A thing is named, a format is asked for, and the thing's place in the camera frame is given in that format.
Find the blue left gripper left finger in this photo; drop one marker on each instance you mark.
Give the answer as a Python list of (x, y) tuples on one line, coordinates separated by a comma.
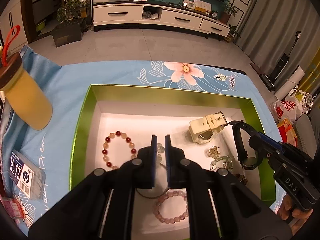
[(153, 157)]

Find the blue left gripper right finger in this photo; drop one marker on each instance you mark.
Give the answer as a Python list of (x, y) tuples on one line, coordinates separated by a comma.
[(168, 147)]

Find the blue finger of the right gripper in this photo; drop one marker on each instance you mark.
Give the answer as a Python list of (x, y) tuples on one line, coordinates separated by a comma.
[(265, 139)]

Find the black wristwatch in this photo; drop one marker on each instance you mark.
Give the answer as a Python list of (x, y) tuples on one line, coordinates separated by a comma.
[(247, 163)]

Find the white wristwatch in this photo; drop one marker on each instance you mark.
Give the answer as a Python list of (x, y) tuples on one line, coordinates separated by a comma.
[(203, 130)]

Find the silver bangle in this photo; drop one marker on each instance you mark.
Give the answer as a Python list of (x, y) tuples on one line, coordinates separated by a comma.
[(161, 185)]

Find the gold flower brooch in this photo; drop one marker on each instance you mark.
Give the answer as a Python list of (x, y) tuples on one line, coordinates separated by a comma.
[(213, 152)]

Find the person's right hand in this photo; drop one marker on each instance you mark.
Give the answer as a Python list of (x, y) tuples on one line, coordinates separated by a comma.
[(287, 209)]

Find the red gift bag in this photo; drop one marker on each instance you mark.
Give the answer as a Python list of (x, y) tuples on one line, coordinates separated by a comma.
[(287, 132)]

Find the white plastic shopping bag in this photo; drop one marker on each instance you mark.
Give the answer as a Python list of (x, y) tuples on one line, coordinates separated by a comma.
[(296, 103)]

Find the green cardboard box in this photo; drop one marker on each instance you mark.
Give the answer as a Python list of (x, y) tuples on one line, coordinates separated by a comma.
[(141, 112)]

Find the upright vacuum cleaner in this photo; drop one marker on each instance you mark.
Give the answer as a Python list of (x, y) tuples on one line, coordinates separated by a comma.
[(269, 80)]

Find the light blue floral tablecloth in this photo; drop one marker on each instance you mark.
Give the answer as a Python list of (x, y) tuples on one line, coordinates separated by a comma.
[(66, 88)]

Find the white tissue pack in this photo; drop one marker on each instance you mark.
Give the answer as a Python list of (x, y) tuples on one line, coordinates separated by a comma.
[(29, 178)]

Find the grey curtain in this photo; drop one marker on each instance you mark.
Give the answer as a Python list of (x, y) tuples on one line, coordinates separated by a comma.
[(277, 26)]

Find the yellow bottle with brown lid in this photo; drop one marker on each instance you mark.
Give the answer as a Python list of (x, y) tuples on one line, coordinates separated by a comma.
[(22, 92)]

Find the white TV cabinet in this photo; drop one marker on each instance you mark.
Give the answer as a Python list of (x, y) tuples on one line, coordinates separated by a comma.
[(156, 14)]

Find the pink yogurt cup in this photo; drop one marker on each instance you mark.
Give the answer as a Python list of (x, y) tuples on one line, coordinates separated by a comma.
[(13, 207)]

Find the potted green plant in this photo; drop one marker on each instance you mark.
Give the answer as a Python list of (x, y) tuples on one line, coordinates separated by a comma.
[(73, 20)]

